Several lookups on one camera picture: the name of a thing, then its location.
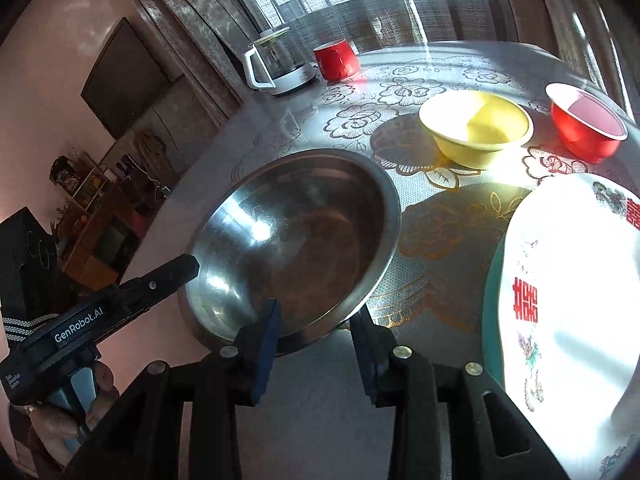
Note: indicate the teal plastic plate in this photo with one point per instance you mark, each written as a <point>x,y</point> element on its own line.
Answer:
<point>492,320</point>

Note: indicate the black wall television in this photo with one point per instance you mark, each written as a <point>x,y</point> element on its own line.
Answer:
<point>125,80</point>

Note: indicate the red plastic bowl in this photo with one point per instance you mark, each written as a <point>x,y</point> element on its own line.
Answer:
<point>585,125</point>

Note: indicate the beige curtain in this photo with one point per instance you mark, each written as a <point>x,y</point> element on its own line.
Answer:
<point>185,20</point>
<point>590,35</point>

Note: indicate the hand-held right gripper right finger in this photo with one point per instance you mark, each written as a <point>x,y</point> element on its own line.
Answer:
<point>361,355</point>

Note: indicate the large white phoenix-print plate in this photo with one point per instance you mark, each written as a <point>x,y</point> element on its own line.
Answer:
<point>560,260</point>

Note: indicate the red mug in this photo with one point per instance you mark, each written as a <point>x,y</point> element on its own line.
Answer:
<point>337,60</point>

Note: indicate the yellow plastic bowl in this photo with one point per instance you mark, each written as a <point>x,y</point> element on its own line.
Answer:
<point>475,127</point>

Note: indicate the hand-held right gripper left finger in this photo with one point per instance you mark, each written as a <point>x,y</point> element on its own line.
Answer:
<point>267,345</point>

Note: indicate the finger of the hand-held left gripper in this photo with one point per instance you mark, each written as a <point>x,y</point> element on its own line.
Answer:
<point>165,277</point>

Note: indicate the stainless steel bowl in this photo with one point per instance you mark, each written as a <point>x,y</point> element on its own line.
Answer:
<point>300,240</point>

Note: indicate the wooden shelf cabinet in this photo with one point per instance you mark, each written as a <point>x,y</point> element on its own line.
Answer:
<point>95,220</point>

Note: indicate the person's left hand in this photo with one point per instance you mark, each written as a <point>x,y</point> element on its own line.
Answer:
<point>50,435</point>

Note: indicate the white glass electric kettle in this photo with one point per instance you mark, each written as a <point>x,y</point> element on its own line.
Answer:
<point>280,67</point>

